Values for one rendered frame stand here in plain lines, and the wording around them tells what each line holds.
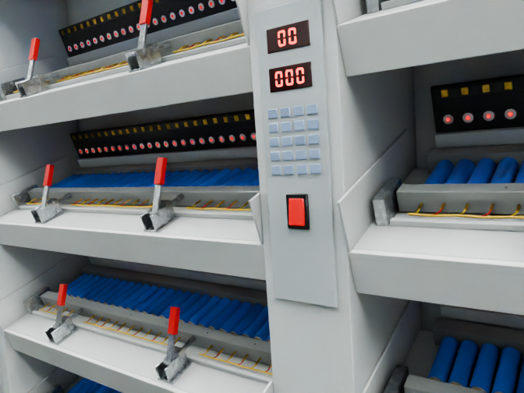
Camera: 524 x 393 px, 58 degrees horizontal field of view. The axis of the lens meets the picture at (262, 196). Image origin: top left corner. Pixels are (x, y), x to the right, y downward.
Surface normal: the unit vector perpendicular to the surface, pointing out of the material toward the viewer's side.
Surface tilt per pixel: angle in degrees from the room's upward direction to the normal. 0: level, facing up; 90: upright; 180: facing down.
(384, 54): 109
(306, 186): 90
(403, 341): 90
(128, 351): 19
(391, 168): 90
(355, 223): 90
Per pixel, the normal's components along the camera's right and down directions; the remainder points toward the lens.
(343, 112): 0.81, 0.00
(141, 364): -0.26, -0.90
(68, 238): -0.54, 0.43
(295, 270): -0.59, 0.12
